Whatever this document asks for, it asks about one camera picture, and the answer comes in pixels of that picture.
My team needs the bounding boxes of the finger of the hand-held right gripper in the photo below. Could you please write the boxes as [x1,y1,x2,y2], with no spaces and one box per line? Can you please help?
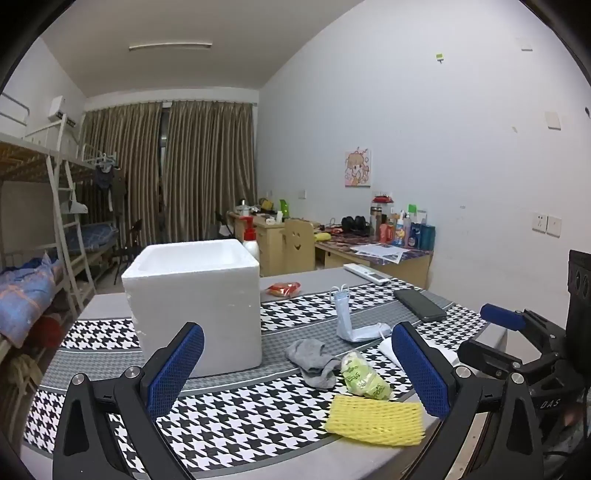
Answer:
[457,338,557,383]
[480,303,568,352]

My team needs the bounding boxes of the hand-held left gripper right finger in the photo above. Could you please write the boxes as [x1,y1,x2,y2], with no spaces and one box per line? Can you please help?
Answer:
[390,320,546,480]

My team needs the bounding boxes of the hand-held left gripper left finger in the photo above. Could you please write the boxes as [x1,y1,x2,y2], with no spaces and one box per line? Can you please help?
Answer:
[52,322,206,480]

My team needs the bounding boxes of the white soft towel sheet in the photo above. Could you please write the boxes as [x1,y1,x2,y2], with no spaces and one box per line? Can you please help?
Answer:
[379,336,458,370]

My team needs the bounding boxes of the green and white soft packet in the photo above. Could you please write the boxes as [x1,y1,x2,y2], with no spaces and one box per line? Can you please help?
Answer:
[341,350,394,400]

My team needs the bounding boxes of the white foam box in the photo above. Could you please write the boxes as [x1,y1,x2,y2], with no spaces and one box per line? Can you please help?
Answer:
[121,237,262,380]

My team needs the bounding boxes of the yellow foam fruit net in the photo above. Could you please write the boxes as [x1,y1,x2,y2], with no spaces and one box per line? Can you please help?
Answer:
[323,393,426,448]

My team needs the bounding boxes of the grey sock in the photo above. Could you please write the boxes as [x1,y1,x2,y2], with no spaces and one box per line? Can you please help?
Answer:
[285,338,342,389]

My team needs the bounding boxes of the black smartphone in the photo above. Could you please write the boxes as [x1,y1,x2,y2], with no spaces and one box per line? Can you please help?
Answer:
[393,289,448,322]

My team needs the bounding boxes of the houndstooth table cloth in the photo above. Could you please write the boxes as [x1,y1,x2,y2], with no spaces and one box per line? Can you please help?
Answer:
[21,265,509,480]

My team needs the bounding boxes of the wooden desk with patterned cover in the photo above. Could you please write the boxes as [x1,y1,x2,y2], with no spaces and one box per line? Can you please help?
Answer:
[314,226,435,291]

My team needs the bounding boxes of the white remote control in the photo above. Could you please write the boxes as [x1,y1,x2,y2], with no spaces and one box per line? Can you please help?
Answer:
[344,263,392,284]

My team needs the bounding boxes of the printed paper sheets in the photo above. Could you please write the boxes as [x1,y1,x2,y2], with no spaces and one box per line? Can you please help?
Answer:
[353,242,407,264]

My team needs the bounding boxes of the group of toiletry bottles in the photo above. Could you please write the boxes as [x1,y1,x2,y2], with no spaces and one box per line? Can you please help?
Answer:
[369,194,437,254]

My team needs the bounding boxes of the black folding chair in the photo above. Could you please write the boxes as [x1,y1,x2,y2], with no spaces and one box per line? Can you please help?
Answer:
[113,219,144,287]

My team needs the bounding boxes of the white bottle with red pump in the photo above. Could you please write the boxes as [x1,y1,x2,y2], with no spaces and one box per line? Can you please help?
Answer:
[242,217,262,261]

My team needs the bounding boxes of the beige cloth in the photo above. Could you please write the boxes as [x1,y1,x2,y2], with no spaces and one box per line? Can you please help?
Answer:
[9,355,42,402]

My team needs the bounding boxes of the wooden desk with drawers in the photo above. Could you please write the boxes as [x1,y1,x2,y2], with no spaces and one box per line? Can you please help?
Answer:
[226,210,319,278]

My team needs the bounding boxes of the white metal bunk bed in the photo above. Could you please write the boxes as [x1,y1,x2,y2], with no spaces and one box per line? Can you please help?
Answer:
[0,90,100,370]
[65,141,127,278]

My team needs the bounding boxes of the blue checked quilt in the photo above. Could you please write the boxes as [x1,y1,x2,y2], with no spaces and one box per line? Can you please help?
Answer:
[0,251,63,347]

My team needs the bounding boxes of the wooden chair with smiley face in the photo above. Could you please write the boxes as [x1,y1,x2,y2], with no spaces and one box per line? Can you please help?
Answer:
[283,219,317,275]

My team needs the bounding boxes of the dark hanging clothes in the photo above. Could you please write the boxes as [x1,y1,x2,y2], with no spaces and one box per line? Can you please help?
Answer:
[95,164,127,213]

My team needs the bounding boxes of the brown curtain panel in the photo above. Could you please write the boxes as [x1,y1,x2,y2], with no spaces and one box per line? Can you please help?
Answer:
[161,99,257,243]
[81,102,163,245]

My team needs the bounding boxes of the white air conditioner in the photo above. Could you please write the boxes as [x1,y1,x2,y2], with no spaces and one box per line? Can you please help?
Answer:
[47,95,77,127]

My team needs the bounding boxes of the ceiling tube light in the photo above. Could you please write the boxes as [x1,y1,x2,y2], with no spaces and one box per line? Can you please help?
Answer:
[128,41,213,51]

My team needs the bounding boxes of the white double wall socket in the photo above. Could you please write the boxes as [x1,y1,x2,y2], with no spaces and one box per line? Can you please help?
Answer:
[532,212,563,237]

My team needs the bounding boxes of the pink cartoon wall poster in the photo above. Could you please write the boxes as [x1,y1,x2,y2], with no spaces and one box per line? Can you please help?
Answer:
[344,148,373,188]

